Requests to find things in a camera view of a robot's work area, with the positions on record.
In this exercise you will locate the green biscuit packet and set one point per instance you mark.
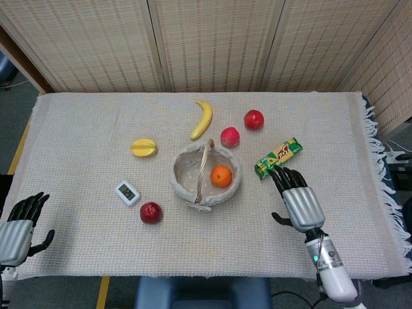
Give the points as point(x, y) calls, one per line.
point(278, 157)

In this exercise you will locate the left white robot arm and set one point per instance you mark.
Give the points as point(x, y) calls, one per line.
point(6, 273)

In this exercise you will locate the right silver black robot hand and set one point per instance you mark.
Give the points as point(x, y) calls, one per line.
point(301, 206)

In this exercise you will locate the dark red apple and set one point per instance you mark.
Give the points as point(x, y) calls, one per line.
point(151, 213)

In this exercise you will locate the grey woven basket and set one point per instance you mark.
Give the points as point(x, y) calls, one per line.
point(186, 174)

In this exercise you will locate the blue chair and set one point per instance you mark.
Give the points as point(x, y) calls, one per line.
point(4, 67)

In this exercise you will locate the woven folding screen panel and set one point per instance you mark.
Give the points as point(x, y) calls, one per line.
point(322, 42)
point(219, 42)
point(392, 80)
point(90, 42)

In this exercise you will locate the yellow banana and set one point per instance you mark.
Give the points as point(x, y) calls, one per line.
point(202, 120)

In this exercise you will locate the pink red apple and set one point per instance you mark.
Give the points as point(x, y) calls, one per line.
point(230, 136)

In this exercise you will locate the orange fruit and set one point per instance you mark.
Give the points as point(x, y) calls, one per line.
point(221, 176)

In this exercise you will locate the small white digital timer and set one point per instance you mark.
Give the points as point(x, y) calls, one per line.
point(128, 193)

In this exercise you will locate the black box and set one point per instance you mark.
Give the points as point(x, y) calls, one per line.
point(4, 193)

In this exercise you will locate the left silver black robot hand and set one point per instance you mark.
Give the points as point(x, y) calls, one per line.
point(14, 235)

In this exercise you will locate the brown wooden board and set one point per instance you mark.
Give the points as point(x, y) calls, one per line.
point(19, 54)

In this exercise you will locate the glossy bright red apple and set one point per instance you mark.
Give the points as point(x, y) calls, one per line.
point(253, 119)

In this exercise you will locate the yellow starfruit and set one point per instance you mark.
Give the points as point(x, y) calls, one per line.
point(144, 148)

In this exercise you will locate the white woven tablecloth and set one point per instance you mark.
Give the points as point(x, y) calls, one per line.
point(206, 241)

